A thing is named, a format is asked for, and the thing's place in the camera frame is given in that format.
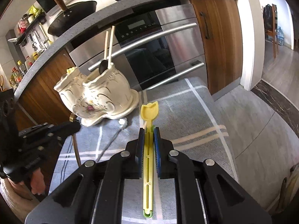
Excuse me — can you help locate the grey plaid tablecloth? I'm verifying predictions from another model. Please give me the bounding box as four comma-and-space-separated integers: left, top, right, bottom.
47, 76, 240, 224

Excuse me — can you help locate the white ceramic utensil holder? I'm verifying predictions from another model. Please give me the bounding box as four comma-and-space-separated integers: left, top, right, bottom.
54, 66, 139, 127

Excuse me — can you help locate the gold fork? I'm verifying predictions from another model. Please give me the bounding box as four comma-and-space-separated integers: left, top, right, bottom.
69, 113, 82, 167

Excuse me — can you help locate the yellow tulip plastic utensil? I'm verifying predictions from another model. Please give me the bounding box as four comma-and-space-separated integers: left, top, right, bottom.
140, 101, 159, 218

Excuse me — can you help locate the black spoon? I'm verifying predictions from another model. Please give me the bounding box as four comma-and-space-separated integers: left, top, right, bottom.
98, 59, 108, 74

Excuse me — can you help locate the cream chopstick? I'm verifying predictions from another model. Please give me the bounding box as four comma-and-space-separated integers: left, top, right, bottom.
107, 26, 115, 69
103, 30, 109, 60

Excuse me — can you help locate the wooden chair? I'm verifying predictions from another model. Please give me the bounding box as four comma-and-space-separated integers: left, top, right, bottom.
263, 4, 279, 59

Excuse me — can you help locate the person's left hand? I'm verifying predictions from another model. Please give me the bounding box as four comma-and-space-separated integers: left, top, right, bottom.
30, 168, 46, 195

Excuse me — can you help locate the yellow oil bottle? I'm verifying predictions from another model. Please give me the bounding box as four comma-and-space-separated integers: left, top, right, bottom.
33, 52, 39, 61

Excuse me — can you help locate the wooden cabinet door right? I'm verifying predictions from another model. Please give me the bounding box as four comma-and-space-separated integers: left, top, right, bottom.
190, 0, 243, 95

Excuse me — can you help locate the water bottle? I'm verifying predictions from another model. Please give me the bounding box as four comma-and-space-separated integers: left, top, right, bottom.
277, 26, 284, 46

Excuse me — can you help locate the black wall shelf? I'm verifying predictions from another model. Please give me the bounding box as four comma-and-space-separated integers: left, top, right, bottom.
15, 12, 47, 45

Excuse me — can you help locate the wooden cabinet door left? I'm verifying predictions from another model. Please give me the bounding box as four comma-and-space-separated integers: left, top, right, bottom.
15, 49, 74, 130

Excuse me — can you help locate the stainless steel oven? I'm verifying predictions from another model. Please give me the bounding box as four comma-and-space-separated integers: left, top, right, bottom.
68, 3, 208, 92

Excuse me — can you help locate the black wok wooden handle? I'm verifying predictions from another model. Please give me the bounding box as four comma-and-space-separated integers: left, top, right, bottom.
48, 0, 97, 37

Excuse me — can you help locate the wooden cabinet door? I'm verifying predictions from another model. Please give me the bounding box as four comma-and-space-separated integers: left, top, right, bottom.
15, 49, 74, 130
190, 0, 243, 95

